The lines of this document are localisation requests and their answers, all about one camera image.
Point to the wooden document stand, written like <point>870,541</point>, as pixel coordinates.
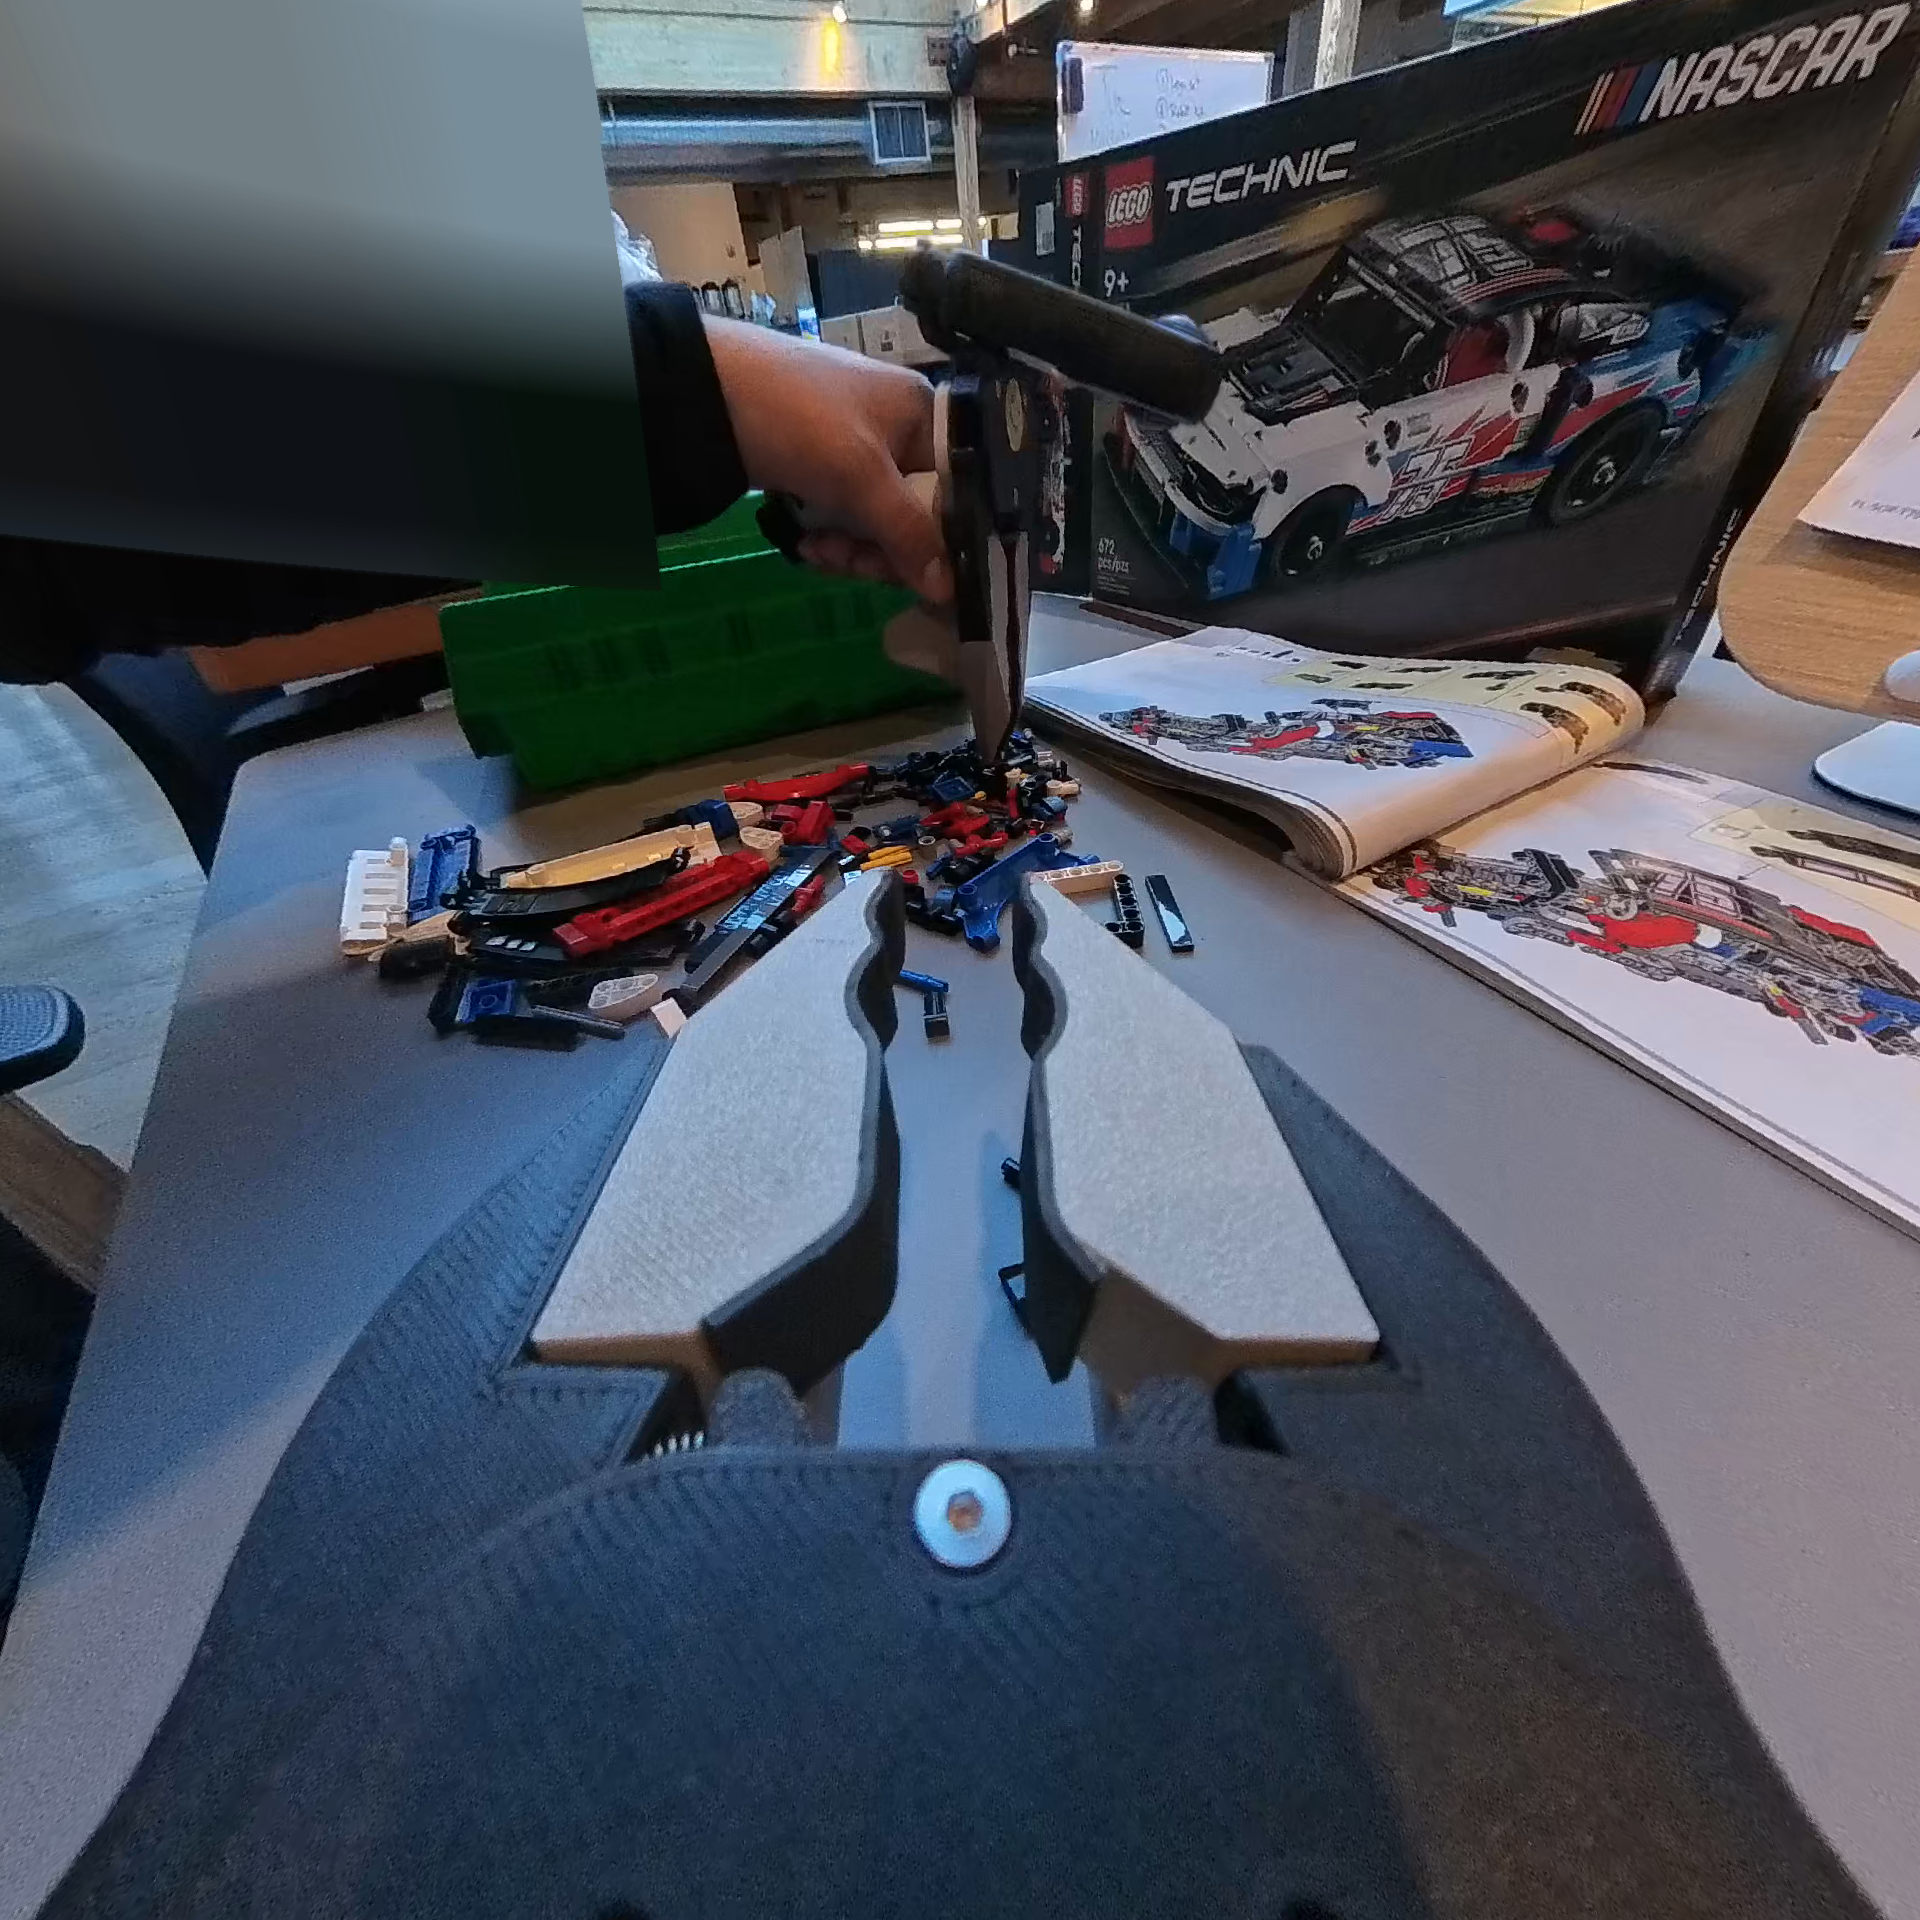
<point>1785,615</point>

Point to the green plastic bin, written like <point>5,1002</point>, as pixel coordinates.
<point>629,674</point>

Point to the pile of toy bricks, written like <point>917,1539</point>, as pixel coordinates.
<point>645,907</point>

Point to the grey desk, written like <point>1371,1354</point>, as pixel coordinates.
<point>1501,1201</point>

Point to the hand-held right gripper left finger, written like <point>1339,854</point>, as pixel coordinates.
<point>734,1171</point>

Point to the black office chair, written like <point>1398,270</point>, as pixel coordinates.
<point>38,1037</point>

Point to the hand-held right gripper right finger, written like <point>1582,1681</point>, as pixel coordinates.
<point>1185,1185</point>

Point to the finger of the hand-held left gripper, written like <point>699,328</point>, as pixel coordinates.
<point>993,662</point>
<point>921,645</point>

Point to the person's left hand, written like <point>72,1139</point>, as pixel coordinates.
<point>840,450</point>

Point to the printed instruction sheet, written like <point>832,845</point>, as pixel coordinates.
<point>1882,480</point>

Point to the whiteboard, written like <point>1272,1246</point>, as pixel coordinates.
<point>1171,99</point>

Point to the toy car set box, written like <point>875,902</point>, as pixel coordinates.
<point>1350,599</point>

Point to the person's left forearm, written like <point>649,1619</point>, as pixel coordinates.
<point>681,422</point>

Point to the open instruction booklet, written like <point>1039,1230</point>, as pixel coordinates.
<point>1350,795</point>

